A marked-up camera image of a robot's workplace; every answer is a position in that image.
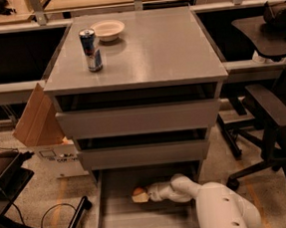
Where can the dark bag on table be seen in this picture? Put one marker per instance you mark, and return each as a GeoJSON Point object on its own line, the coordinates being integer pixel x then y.
{"type": "Point", "coordinates": [275, 14]}

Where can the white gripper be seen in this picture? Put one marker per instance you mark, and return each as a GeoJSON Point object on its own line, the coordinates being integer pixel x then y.
{"type": "Point", "coordinates": [154, 193]}

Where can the black office chair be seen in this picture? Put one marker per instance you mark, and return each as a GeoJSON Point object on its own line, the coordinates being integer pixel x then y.
{"type": "Point", "coordinates": [268, 107]}

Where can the blue silver energy drink can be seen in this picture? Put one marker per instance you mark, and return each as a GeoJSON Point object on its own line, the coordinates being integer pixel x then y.
{"type": "Point", "coordinates": [91, 50]}

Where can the black stand on left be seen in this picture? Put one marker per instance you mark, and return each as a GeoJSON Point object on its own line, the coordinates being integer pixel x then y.
{"type": "Point", "coordinates": [13, 179]}

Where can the orange fruit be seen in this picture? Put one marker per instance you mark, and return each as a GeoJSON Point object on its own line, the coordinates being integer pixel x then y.
{"type": "Point", "coordinates": [138, 191]}

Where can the white bowl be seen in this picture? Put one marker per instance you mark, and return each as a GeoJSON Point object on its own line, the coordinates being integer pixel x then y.
{"type": "Point", "coordinates": [108, 30]}

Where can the grey drawer cabinet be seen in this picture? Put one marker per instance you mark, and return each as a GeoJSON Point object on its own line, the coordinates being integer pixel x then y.
{"type": "Point", "coordinates": [157, 49]}

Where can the grey top drawer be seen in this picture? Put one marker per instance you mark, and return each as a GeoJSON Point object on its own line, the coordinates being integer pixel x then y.
{"type": "Point", "coordinates": [137, 111]}

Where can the grey open bottom drawer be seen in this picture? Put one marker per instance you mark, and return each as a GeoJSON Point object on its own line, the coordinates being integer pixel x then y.
{"type": "Point", "coordinates": [115, 208]}

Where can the brown white cardboard box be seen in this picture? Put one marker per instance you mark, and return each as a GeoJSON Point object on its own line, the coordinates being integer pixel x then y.
{"type": "Point", "coordinates": [39, 130]}

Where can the grey middle drawer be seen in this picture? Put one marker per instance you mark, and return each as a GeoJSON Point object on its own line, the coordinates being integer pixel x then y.
{"type": "Point", "coordinates": [142, 149]}

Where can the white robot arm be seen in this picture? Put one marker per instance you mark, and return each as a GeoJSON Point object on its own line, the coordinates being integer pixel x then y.
{"type": "Point", "coordinates": [216, 205]}

